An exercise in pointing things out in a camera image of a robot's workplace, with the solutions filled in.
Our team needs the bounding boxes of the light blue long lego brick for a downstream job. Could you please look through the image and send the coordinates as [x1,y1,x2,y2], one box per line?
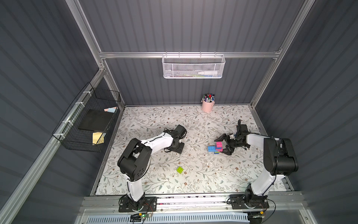
[208,146,216,152]

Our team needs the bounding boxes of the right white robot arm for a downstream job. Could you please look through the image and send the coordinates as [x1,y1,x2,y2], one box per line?
[214,121,298,209]

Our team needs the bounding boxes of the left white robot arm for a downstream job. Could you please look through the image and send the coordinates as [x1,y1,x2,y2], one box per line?
[117,127,187,203]

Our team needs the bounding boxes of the lime green square lego brick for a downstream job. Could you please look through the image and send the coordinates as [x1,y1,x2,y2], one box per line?
[176,167,184,174]

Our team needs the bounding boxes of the pink pen cup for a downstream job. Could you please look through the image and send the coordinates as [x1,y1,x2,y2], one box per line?
[202,101,215,113]

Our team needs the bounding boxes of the markers in cup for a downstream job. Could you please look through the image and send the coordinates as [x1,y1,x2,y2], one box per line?
[201,94,215,103]

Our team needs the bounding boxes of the white tube in basket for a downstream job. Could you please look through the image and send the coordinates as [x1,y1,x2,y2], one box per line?
[198,71,218,77]

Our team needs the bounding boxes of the yellow sticky note pad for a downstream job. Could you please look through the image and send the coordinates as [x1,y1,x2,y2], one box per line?
[92,132,106,145]

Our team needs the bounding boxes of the black notebook in basket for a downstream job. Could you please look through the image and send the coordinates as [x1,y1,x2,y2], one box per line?
[78,109,113,132]

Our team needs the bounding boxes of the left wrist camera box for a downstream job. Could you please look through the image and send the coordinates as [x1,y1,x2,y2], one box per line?
[175,125,187,139]

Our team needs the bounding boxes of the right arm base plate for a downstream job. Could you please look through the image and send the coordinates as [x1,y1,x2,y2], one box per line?
[228,194,269,210]

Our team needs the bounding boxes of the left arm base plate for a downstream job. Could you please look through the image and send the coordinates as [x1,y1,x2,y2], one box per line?
[118,195,158,212]

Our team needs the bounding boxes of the white wire wall basket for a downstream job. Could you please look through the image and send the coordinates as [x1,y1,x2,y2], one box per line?
[162,54,226,79]

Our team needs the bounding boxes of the aluminium front rail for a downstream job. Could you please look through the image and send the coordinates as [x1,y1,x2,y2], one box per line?
[78,191,308,216]

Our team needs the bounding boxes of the black wire wall basket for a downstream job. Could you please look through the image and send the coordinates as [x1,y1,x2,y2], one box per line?
[53,83,121,153]

